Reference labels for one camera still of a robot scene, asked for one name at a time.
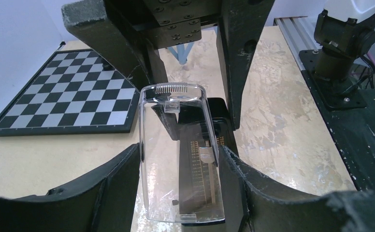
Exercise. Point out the black white chessboard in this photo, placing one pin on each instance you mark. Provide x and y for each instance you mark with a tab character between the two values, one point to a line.
72	93

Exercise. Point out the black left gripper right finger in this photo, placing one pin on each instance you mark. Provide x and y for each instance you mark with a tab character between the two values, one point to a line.
254	202

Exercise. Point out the clear metronome cover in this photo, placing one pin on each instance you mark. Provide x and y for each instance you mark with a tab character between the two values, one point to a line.
159	145

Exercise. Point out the black metronome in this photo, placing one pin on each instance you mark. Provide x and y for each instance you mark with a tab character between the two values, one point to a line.
200	199

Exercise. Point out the aluminium frame rail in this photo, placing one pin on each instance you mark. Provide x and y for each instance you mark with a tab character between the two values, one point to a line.
299	34

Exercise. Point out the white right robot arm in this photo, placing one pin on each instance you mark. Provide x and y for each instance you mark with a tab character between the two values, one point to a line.
345	29

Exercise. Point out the light blue music stand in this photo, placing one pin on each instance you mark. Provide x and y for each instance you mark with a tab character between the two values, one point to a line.
181	51

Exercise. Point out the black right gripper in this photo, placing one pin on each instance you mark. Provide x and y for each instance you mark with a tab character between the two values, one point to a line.
126	33

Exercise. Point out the black chess pawn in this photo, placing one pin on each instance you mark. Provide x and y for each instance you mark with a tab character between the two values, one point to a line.
106	66

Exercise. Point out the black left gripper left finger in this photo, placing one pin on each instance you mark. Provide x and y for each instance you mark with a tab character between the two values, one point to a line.
101	200

